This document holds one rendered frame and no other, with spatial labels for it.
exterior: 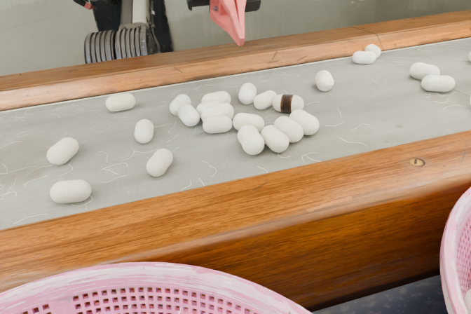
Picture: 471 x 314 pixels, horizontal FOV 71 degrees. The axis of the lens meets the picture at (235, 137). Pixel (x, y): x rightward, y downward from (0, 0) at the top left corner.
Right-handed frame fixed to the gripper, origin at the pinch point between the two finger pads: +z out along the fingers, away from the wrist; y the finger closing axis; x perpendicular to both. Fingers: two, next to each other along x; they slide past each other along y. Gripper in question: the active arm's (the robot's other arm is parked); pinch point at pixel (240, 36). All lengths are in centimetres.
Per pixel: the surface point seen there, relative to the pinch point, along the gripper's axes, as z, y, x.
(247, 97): 7.3, -0.7, 2.1
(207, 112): 9.7, -6.2, -0.8
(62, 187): 16.6, -19.1, -6.5
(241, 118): 11.9, -3.1, -2.5
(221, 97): 6.7, -3.8, 2.0
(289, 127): 14.7, 0.5, -5.2
